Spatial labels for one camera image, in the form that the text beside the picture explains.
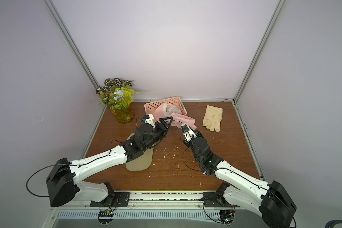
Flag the pink baseball cap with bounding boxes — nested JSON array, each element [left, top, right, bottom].
[[154, 104, 197, 130]]

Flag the beige baseball cap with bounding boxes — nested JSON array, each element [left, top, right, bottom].
[[125, 148, 154, 172]]

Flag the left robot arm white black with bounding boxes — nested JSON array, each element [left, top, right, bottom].
[[46, 117, 173, 207]]

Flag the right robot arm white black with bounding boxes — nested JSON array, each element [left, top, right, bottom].
[[181, 126, 297, 228]]

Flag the pink plastic basket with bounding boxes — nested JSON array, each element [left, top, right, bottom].
[[144, 97, 187, 115]]

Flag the cream fabric glove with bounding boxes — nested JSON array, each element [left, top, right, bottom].
[[202, 105, 223, 132]]

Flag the amber glass vase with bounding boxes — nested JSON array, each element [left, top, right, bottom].
[[111, 106, 135, 124]]

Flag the artificial plant bouquet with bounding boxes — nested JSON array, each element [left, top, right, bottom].
[[96, 78, 140, 110]]

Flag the right small circuit board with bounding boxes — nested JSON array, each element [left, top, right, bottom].
[[219, 210, 235, 225]]

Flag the small circuit board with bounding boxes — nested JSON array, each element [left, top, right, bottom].
[[97, 210, 115, 226], [219, 210, 235, 225]]

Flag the left small circuit board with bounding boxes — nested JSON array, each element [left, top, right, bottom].
[[97, 210, 115, 226]]

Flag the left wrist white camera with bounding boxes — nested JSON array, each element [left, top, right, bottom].
[[142, 114, 155, 128]]

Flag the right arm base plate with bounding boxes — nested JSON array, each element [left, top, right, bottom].
[[201, 192, 239, 208]]

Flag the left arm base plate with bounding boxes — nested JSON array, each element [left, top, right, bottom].
[[90, 192, 130, 208]]

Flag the aluminium front rail frame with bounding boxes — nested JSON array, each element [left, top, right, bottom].
[[42, 188, 268, 228]]

